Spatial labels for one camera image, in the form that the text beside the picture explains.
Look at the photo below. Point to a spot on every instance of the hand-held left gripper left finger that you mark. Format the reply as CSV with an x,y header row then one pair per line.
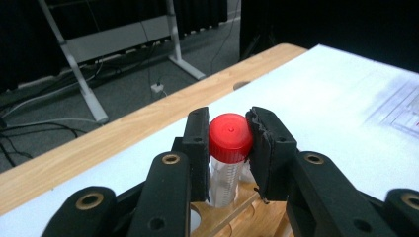
x,y
197,141

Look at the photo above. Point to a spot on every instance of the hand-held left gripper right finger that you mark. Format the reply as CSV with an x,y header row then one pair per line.
x,y
271,154

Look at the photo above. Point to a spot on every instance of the red capped clear tube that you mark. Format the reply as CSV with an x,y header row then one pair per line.
x,y
229,136

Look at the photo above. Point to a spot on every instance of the wooden test tube rack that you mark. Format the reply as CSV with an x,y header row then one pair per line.
x,y
237,214

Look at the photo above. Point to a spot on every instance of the clear plastic tube rack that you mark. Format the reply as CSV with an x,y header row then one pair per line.
x,y
400,108

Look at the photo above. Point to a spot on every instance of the white plug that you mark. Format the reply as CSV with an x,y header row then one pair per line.
x,y
157,87

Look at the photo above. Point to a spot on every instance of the white metal stand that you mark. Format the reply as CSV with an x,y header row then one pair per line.
x,y
89,95

